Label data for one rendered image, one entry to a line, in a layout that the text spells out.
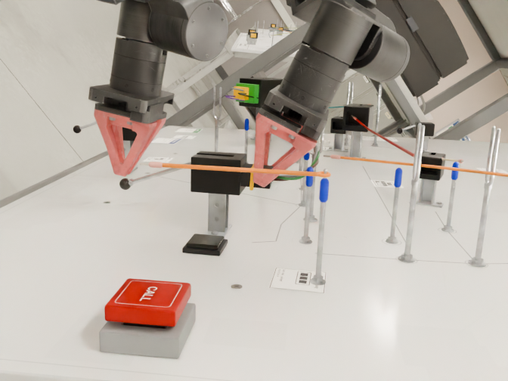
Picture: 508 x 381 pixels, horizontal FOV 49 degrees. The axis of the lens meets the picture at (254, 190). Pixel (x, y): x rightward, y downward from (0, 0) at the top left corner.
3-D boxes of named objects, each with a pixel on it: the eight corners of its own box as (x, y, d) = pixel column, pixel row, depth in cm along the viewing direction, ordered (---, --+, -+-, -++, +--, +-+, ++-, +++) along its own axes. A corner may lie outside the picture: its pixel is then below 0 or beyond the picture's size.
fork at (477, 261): (488, 267, 57) (509, 128, 53) (470, 266, 57) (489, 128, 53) (483, 261, 59) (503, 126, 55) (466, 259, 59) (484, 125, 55)
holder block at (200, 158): (199, 184, 66) (199, 150, 65) (246, 187, 65) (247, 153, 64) (190, 192, 62) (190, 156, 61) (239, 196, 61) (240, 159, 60)
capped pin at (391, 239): (396, 244, 63) (404, 169, 60) (382, 242, 63) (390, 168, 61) (400, 241, 64) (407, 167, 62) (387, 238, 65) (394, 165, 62)
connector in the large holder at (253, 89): (258, 103, 125) (259, 84, 124) (249, 103, 123) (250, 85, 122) (240, 100, 129) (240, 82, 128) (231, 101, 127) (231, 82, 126)
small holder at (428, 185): (448, 196, 86) (453, 149, 84) (441, 209, 78) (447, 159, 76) (417, 191, 88) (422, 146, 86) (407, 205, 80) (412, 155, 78)
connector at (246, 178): (232, 178, 65) (233, 162, 64) (274, 183, 64) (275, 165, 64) (228, 184, 62) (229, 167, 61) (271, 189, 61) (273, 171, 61)
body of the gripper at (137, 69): (173, 108, 68) (184, 47, 66) (144, 118, 58) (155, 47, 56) (122, 96, 68) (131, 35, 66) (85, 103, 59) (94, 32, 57)
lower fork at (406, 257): (416, 264, 57) (432, 125, 54) (399, 262, 57) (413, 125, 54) (413, 257, 59) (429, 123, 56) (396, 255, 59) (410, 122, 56)
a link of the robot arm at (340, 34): (318, -18, 56) (357, -2, 53) (357, 6, 61) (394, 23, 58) (287, 45, 58) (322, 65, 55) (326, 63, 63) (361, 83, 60)
